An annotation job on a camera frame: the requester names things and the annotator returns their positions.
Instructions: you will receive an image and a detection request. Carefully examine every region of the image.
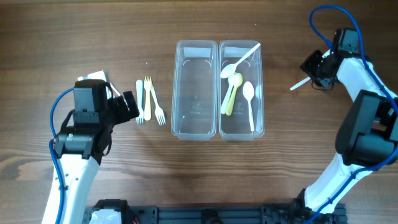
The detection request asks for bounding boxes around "pale blue plastic fork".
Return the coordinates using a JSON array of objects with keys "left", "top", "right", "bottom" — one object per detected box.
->
[{"left": 136, "top": 80, "right": 144, "bottom": 124}]

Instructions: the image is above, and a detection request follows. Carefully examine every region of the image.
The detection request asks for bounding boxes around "white spoon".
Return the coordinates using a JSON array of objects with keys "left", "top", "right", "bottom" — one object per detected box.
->
[
  {"left": 220, "top": 43, "right": 261, "bottom": 78},
  {"left": 243, "top": 82, "right": 254, "bottom": 132},
  {"left": 290, "top": 77, "right": 311, "bottom": 91},
  {"left": 220, "top": 75, "right": 234, "bottom": 114}
]

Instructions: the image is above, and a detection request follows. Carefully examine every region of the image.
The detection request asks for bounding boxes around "yellow plastic fork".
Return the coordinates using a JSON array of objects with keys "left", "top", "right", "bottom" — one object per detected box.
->
[{"left": 144, "top": 76, "right": 152, "bottom": 121}]

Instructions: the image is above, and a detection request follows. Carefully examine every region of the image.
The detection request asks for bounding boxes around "yellow plastic spoon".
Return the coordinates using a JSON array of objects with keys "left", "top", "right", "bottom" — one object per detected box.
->
[{"left": 226, "top": 73, "right": 243, "bottom": 116}]

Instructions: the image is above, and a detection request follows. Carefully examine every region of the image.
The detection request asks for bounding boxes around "white fork curved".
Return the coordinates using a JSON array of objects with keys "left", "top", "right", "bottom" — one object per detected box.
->
[{"left": 109, "top": 83, "right": 121, "bottom": 96}]

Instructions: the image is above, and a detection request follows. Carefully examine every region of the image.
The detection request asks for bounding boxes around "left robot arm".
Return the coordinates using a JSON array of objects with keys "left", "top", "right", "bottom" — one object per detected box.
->
[{"left": 42, "top": 79, "right": 139, "bottom": 223}]

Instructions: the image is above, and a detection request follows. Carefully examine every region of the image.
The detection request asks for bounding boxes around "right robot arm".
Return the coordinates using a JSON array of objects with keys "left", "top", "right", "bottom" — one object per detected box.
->
[{"left": 289, "top": 28, "right": 397, "bottom": 223}]

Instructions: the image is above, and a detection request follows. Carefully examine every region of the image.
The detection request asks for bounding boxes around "left clear plastic container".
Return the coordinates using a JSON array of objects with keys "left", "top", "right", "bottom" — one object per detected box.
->
[{"left": 171, "top": 40, "right": 218, "bottom": 140}]

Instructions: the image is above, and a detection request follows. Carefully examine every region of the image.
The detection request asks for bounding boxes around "clear plastic container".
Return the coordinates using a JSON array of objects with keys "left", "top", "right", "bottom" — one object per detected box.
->
[
  {"left": 171, "top": 40, "right": 218, "bottom": 140},
  {"left": 218, "top": 40, "right": 265, "bottom": 141}
]

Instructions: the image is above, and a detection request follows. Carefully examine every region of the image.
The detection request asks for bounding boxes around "right clear plastic container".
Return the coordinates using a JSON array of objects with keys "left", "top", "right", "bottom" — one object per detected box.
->
[{"left": 218, "top": 40, "right": 265, "bottom": 141}]

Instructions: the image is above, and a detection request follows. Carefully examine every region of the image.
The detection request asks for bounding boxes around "right blue cable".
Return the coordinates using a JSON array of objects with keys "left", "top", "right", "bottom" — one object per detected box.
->
[{"left": 306, "top": 4, "right": 398, "bottom": 224}]

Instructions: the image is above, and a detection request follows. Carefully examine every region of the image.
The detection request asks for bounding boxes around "blue cable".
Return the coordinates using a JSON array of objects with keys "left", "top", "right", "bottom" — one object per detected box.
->
[
  {"left": 49, "top": 86, "right": 76, "bottom": 224},
  {"left": 306, "top": 4, "right": 398, "bottom": 224}
]

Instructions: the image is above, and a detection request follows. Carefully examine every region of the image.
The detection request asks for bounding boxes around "left blue cable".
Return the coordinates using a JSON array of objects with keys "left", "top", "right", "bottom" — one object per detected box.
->
[{"left": 49, "top": 86, "right": 76, "bottom": 224}]

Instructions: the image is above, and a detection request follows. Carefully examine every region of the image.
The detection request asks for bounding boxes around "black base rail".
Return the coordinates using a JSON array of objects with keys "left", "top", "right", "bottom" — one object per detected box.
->
[{"left": 83, "top": 198, "right": 348, "bottom": 224}]

